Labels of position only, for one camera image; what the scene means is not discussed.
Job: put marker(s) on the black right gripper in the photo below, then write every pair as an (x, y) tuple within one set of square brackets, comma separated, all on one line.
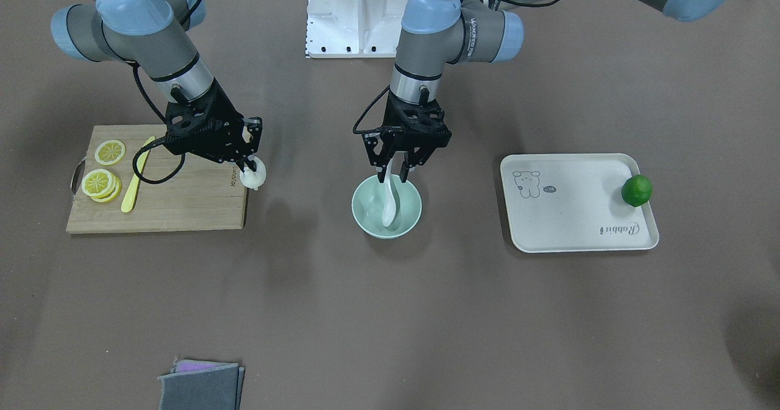
[(231, 121)]

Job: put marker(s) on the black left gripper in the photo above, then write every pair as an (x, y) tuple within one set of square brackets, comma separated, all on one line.
[(373, 147)]

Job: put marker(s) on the white steamed bun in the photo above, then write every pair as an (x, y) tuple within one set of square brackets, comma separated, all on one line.
[(254, 174)]

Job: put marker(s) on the white ceramic spoon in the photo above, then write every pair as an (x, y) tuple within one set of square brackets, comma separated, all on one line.
[(391, 205)]

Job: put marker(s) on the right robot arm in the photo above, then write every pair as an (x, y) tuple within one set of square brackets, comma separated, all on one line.
[(151, 33)]

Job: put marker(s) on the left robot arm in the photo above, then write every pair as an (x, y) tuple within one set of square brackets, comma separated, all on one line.
[(438, 32)]

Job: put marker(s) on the mint green bowl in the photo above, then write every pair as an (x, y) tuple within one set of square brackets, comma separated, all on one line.
[(368, 203)]

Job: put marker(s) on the wooden cutting board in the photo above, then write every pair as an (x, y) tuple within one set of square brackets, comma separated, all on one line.
[(202, 196)]

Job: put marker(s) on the yellow plastic knife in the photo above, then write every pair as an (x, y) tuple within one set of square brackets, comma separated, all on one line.
[(130, 198)]

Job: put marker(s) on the lemon slice underneath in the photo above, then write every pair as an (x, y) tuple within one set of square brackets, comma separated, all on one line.
[(113, 195)]

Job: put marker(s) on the lemon slice upper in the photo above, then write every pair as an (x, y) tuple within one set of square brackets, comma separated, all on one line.
[(99, 183)]

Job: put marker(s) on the cream rabbit tray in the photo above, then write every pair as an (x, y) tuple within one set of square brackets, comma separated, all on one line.
[(573, 203)]

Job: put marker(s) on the green lime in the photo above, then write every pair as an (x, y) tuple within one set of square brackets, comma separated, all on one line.
[(637, 190)]

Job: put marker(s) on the grey folded cloth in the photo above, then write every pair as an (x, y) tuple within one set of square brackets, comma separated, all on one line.
[(195, 384)]

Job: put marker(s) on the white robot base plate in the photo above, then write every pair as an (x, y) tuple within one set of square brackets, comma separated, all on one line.
[(353, 28)]

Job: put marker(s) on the metal board handle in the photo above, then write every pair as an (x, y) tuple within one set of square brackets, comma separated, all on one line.
[(75, 180)]

